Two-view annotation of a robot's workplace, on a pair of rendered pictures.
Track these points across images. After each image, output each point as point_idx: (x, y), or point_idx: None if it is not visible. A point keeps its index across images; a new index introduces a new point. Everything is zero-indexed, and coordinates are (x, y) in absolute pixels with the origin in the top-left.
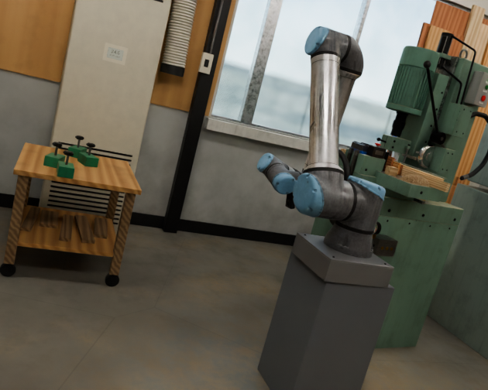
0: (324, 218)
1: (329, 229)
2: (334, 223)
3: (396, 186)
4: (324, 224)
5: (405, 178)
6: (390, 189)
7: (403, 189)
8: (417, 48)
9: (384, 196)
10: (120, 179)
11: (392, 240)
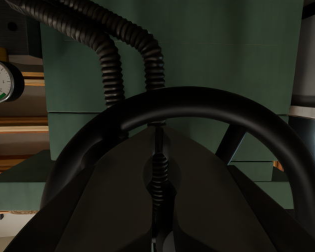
0: (257, 28)
1: (221, 3)
2: (119, 32)
3: (28, 193)
4: (247, 10)
5: (24, 212)
6: (42, 182)
7: (5, 194)
8: None
9: (55, 160)
10: None
11: (15, 62)
